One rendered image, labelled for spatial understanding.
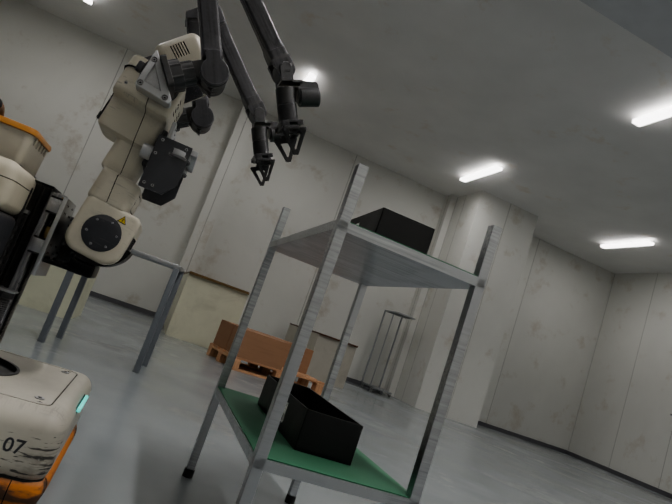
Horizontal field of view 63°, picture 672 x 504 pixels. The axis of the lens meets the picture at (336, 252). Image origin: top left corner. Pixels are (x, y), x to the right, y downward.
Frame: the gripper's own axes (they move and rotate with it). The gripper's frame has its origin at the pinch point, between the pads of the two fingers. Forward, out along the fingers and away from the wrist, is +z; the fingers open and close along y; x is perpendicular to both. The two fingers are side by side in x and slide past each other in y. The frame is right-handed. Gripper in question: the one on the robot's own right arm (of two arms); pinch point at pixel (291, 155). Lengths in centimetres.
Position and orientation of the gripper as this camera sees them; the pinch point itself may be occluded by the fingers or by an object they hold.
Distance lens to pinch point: 161.8
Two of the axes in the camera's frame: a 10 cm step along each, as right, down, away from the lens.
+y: -3.0, 0.6, 9.5
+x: -9.5, 0.9, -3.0
